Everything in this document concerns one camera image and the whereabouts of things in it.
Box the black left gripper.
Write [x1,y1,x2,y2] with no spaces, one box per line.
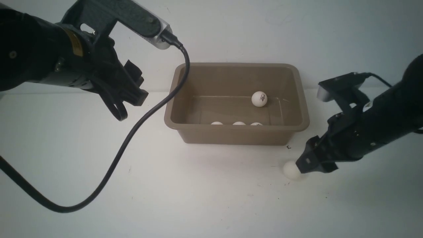
[56,25,149,106]

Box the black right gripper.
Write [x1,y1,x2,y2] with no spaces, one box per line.
[295,110,377,174]

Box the white ball with logo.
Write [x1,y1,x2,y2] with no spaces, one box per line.
[282,160,306,181]

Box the tan plastic bin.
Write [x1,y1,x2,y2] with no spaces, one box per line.
[164,63,310,146]

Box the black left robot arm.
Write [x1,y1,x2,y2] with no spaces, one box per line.
[0,9,148,106]

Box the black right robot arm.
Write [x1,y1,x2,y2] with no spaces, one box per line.
[295,55,423,174]

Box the left camera cable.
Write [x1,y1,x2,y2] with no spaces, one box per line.
[0,31,191,213]

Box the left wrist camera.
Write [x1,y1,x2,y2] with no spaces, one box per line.
[61,0,172,50]

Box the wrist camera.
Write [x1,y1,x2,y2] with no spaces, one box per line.
[317,72,370,114]
[61,0,172,50]

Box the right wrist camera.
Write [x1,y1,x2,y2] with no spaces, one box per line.
[317,72,370,114]

